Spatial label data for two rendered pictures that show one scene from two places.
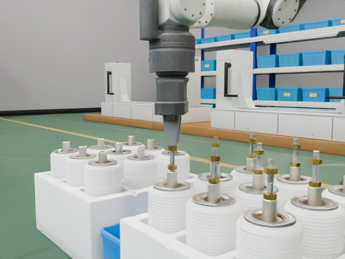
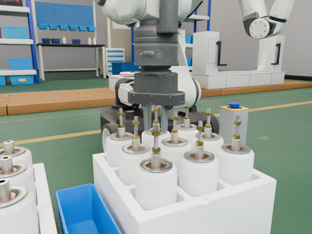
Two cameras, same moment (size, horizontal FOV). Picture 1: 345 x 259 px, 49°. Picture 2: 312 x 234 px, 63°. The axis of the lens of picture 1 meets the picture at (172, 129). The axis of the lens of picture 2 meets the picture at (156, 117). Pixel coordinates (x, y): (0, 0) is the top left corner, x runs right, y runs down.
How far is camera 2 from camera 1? 0.81 m
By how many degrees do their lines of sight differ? 78
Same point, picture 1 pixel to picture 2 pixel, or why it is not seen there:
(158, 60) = (172, 55)
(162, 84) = (174, 76)
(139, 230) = (172, 213)
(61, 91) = not seen: outside the picture
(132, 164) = (19, 180)
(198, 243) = (213, 186)
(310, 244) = not seen: hidden behind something
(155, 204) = (169, 184)
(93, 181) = (22, 224)
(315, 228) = not seen: hidden behind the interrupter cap
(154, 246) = (191, 212)
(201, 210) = (215, 164)
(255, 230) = (251, 156)
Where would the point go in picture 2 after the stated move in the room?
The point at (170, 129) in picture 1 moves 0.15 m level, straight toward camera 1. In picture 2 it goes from (166, 117) to (240, 120)
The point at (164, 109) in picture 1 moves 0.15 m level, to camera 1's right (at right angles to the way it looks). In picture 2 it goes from (183, 100) to (188, 90)
